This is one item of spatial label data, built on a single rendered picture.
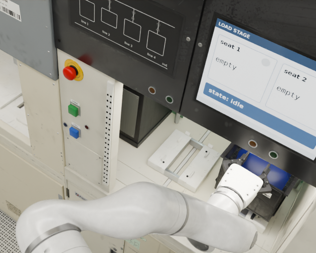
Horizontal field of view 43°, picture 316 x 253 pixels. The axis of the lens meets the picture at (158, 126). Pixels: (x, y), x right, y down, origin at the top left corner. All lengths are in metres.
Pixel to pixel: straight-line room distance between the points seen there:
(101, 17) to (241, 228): 0.57
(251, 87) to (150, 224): 0.34
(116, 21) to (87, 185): 0.73
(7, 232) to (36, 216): 1.69
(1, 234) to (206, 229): 1.67
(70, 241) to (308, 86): 0.50
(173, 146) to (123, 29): 0.73
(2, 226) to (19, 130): 0.88
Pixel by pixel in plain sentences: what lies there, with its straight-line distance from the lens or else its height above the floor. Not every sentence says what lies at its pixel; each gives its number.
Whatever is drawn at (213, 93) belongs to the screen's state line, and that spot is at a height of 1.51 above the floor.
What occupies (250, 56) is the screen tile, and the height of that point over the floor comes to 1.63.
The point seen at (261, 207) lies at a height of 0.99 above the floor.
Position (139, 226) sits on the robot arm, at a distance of 0.68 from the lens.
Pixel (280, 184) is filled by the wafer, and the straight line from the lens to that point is 1.41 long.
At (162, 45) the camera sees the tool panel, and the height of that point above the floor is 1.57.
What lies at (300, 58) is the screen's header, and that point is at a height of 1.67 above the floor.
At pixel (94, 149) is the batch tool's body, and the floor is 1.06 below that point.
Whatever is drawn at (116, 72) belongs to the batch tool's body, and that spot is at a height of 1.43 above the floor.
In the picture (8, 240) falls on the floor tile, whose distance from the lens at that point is 2.39.
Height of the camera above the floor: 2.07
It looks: 46 degrees down
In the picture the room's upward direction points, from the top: 10 degrees clockwise
